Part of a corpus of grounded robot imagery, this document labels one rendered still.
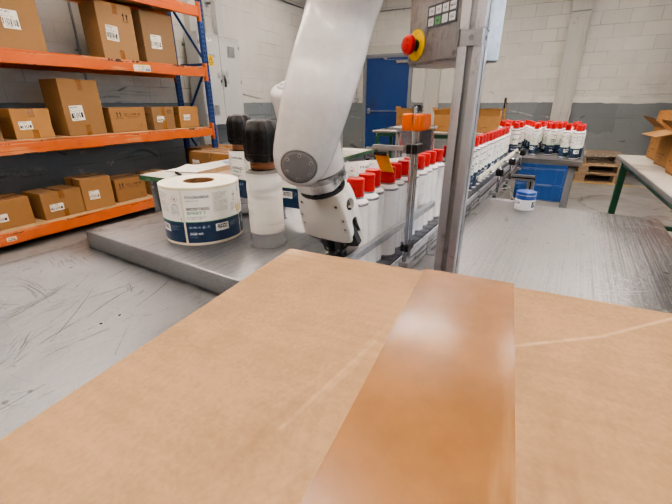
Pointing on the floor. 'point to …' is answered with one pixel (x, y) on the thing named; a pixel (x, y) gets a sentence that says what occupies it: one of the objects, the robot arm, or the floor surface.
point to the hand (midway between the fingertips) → (338, 255)
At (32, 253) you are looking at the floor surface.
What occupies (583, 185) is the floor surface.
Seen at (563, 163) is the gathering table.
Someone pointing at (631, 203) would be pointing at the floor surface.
